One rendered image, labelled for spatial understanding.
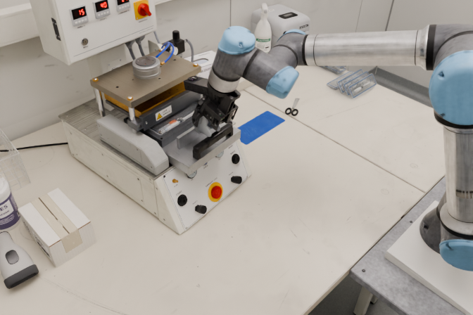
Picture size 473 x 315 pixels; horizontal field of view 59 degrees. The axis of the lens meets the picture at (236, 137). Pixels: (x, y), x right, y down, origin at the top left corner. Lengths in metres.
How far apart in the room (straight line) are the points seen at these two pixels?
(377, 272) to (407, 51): 0.59
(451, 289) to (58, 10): 1.22
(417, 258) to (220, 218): 0.56
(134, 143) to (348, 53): 0.60
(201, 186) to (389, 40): 0.66
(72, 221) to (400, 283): 0.88
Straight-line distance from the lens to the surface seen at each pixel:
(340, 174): 1.47
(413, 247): 1.28
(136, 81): 1.22
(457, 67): 0.81
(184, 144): 1.18
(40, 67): 1.67
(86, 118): 1.42
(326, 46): 1.00
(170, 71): 1.26
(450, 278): 1.26
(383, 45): 0.97
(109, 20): 1.29
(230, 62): 0.94
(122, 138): 1.20
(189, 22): 1.95
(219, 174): 1.30
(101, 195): 1.40
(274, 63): 0.94
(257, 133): 1.59
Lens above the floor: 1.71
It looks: 38 degrees down
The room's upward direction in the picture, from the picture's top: 1 degrees clockwise
